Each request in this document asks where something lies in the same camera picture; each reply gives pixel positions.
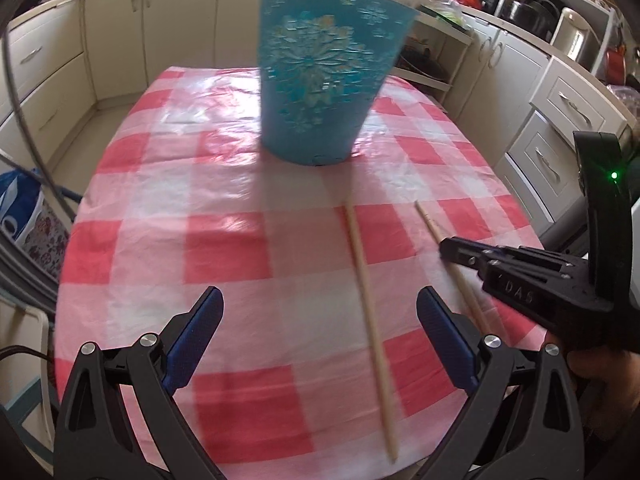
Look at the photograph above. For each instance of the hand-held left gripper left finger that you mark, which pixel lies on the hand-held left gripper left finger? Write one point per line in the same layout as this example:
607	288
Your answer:
197	330

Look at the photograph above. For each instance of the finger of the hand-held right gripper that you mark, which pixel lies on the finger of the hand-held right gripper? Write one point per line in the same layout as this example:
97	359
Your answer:
460	252
540	259

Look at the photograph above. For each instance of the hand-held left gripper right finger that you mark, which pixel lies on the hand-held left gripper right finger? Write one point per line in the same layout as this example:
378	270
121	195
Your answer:
445	332

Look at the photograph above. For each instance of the ringed wooden chopstick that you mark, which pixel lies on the ringed wooden chopstick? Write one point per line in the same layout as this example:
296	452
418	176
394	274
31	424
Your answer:
430	225

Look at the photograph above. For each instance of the plain wooden chopstick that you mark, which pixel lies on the plain wooden chopstick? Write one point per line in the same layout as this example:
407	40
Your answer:
370	320

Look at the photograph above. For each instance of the teal plastic basket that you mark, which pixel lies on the teal plastic basket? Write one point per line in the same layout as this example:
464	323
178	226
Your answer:
320	110

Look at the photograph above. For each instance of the person's right hand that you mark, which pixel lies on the person's right hand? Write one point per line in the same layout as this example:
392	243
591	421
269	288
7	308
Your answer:
600	385

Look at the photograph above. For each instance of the red white checked tablecloth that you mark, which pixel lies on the red white checked tablecloth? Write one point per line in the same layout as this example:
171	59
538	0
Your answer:
225	240

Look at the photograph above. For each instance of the white chair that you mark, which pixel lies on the white chair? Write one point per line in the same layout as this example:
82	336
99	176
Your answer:
25	330

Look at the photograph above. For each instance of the floral print bag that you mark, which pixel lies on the floral print bag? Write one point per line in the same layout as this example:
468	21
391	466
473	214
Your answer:
47	240

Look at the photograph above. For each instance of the cream corner cabinet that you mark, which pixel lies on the cream corner cabinet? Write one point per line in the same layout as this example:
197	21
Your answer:
520	75

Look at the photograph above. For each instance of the black frying pan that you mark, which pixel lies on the black frying pan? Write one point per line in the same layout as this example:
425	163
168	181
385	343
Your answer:
422	62

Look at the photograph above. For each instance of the white shelf rack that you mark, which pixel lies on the white shelf rack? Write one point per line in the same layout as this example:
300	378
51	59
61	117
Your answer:
450	55

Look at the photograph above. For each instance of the red pot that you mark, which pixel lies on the red pot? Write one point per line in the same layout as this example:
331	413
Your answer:
617	65

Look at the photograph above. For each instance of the blue plastic bag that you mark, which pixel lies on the blue plastic bag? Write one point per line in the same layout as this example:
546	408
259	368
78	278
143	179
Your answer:
17	210

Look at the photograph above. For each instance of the white kettle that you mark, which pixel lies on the white kettle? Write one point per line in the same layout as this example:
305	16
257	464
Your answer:
572	32

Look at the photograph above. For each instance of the clear plastic bag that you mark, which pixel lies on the clear plastic bag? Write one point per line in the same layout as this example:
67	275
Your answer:
445	10

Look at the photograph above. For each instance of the steel pot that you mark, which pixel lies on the steel pot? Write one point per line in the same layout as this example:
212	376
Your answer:
532	15

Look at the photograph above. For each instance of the white open shelf unit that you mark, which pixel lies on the white open shelf unit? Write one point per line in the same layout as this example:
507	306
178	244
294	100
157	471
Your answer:
602	15

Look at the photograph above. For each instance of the cream drawer cabinet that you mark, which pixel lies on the cream drawer cabinet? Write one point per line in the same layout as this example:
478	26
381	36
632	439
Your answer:
45	85

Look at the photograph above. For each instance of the cream door cabinet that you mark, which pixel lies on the cream door cabinet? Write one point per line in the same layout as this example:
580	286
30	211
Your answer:
175	35

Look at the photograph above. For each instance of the chrome chair frame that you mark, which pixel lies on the chrome chair frame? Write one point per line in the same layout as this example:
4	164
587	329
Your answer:
30	285

